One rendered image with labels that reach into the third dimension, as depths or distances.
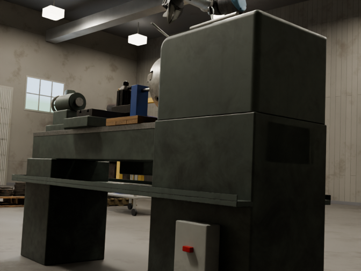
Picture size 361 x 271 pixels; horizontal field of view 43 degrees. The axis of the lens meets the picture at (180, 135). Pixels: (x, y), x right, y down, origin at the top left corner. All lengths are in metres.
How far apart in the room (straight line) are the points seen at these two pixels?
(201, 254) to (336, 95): 10.81
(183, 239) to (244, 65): 0.71
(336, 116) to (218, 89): 10.54
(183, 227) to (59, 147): 1.43
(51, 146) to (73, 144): 0.30
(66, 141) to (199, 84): 1.29
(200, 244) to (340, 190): 10.47
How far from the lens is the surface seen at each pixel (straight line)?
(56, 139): 3.10
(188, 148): 1.92
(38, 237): 3.21
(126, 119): 2.38
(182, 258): 1.84
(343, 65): 12.45
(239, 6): 2.76
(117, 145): 2.45
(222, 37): 1.87
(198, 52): 1.95
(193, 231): 1.78
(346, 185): 12.07
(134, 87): 2.60
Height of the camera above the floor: 0.63
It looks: 4 degrees up
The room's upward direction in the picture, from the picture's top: 3 degrees clockwise
